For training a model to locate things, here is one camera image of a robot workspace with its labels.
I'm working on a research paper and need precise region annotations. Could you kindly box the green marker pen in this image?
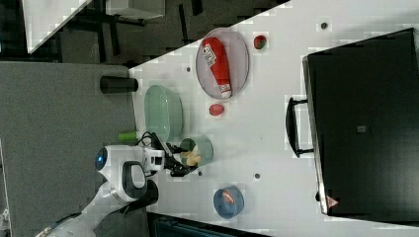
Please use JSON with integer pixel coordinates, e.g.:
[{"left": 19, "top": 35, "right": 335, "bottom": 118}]
[{"left": 118, "top": 131, "right": 137, "bottom": 141}]

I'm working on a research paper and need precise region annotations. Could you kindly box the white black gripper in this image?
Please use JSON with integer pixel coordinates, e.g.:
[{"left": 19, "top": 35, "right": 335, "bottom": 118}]
[{"left": 142, "top": 132, "right": 198, "bottom": 177}]

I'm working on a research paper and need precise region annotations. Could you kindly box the blue bowl with food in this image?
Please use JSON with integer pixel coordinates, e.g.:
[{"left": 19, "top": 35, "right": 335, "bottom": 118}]
[{"left": 213, "top": 186, "right": 244, "bottom": 219}]

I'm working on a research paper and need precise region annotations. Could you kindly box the peeled toy banana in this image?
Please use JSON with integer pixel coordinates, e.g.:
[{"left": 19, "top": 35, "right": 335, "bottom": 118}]
[{"left": 181, "top": 146, "right": 202, "bottom": 166}]

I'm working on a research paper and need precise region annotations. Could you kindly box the pale pink oval plate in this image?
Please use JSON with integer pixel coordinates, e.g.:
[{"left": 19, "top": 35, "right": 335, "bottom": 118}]
[{"left": 196, "top": 28, "right": 249, "bottom": 100}]

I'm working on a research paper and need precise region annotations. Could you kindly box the black toaster oven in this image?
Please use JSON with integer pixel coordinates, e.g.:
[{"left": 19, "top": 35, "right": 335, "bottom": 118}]
[{"left": 302, "top": 28, "right": 419, "bottom": 226}]

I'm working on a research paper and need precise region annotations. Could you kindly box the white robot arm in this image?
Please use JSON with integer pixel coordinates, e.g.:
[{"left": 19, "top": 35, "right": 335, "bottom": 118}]
[{"left": 36, "top": 131, "right": 199, "bottom": 237}]

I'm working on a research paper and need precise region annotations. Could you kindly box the green mug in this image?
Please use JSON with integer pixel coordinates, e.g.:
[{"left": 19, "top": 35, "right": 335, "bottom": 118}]
[{"left": 180, "top": 135, "right": 213, "bottom": 167}]

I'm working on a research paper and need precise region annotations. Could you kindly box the red green toy fruit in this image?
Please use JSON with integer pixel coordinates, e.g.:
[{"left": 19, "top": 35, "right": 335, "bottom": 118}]
[{"left": 253, "top": 35, "right": 267, "bottom": 49}]

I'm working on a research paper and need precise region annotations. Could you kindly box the green perforated colander basket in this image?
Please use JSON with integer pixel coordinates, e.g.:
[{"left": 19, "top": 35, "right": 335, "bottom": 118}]
[{"left": 144, "top": 85, "right": 183, "bottom": 142}]

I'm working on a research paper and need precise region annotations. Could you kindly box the red toy strawberry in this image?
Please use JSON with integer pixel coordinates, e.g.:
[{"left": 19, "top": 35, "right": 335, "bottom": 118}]
[{"left": 209, "top": 104, "right": 224, "bottom": 117}]

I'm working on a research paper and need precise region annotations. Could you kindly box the red ketchup bottle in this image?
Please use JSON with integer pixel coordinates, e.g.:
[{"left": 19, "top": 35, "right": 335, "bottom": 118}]
[{"left": 202, "top": 38, "right": 232, "bottom": 99}]

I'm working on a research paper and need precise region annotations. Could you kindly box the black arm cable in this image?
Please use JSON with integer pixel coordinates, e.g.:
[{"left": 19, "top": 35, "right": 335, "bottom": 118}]
[{"left": 136, "top": 130, "right": 159, "bottom": 147}]

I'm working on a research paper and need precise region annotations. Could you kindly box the black cylinder table post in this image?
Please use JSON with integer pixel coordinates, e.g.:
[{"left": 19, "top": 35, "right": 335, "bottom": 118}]
[{"left": 100, "top": 76, "right": 138, "bottom": 94}]

